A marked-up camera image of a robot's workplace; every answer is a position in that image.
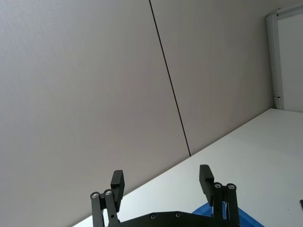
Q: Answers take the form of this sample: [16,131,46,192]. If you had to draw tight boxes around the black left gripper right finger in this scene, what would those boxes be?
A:
[199,164,240,227]

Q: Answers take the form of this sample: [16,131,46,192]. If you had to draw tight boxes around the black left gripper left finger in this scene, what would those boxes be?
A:
[89,169,125,227]

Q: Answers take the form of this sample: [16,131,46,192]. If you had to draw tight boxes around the blue plastic bin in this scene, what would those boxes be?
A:
[192,204,248,227]

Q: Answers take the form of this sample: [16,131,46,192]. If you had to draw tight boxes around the white framed wall panel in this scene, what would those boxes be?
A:
[265,4,303,111]

